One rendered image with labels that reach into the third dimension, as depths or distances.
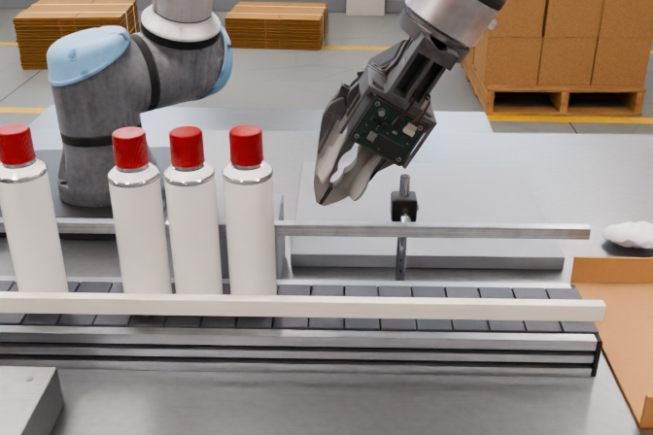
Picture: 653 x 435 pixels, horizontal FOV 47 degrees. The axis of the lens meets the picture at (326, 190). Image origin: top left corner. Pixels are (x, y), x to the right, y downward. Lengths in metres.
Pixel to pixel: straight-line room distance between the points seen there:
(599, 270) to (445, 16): 0.47
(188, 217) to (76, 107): 0.37
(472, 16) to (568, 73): 3.43
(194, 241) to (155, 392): 0.16
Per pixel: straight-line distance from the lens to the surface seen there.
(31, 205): 0.83
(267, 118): 1.52
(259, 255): 0.80
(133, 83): 1.11
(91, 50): 1.08
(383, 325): 0.82
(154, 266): 0.82
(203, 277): 0.81
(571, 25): 4.02
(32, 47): 4.98
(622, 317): 0.97
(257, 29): 5.11
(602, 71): 4.13
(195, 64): 1.14
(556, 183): 1.29
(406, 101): 0.67
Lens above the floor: 1.36
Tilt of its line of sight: 26 degrees down
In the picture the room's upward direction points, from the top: straight up
